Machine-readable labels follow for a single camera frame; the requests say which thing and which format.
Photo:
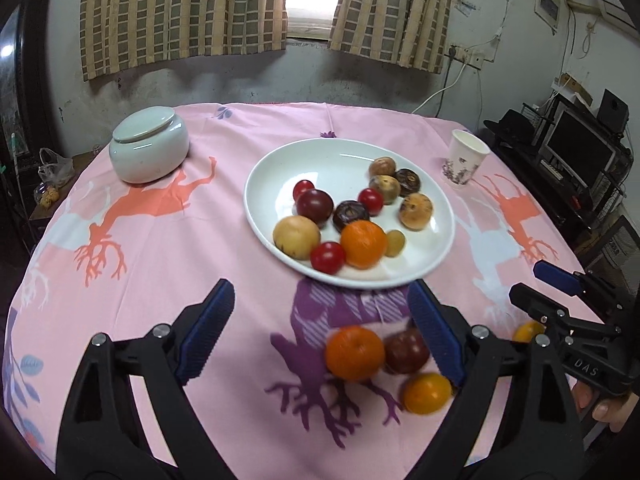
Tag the tan mottled round fruit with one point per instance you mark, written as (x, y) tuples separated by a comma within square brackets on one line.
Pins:
[(382, 166), (385, 187)]

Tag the white lidded ceramic jar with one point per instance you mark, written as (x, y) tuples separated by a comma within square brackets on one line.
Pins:
[(150, 155)]

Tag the black speaker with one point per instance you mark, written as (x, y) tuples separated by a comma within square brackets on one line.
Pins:
[(612, 107)]

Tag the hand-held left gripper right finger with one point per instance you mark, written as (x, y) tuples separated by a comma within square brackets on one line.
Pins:
[(435, 330)]

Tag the small yellow-green longan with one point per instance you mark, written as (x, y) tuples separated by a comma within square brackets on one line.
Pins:
[(396, 243)]

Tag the white oval plate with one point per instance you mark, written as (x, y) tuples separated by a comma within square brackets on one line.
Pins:
[(330, 165)]

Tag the printed paper cup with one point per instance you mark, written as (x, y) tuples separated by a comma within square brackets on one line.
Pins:
[(462, 160)]

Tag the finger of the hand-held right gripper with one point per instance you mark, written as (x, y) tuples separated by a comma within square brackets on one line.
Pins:
[(555, 274), (530, 302)]

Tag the dark red plum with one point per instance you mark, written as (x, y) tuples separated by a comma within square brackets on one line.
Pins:
[(405, 351), (315, 205)]

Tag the striped yellow pepino melon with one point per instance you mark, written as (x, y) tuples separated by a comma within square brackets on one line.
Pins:
[(296, 237)]

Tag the checked beige curtain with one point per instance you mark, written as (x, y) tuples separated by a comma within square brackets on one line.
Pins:
[(175, 10), (395, 10)]

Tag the pink printed tablecloth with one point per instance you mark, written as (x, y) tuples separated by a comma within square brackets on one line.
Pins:
[(175, 240)]

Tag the person's right hand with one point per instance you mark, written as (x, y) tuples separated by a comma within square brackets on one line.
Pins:
[(607, 412)]

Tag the black computer monitor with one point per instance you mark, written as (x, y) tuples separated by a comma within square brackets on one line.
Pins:
[(575, 145)]

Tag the orange tangerine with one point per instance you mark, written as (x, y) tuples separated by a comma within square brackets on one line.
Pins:
[(363, 243), (355, 352)]

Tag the dark brown round fruit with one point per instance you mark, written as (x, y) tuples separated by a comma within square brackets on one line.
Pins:
[(350, 215), (408, 181)]

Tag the black hat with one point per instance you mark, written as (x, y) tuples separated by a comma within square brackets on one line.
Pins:
[(510, 122)]

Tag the yellow orange citrus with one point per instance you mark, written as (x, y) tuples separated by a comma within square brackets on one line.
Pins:
[(526, 331), (426, 393)]

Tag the clear plastic bag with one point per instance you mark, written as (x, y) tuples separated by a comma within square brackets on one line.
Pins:
[(55, 170)]

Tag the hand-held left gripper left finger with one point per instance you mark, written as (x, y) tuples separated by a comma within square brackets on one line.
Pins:
[(210, 330)]

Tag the tan pepino melon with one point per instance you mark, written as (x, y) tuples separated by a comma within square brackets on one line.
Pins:
[(415, 211)]

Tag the small red cherry tomato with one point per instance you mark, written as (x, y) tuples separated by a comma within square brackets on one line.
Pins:
[(302, 188)]

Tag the white wall socket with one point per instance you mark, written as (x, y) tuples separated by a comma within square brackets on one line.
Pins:
[(465, 56)]

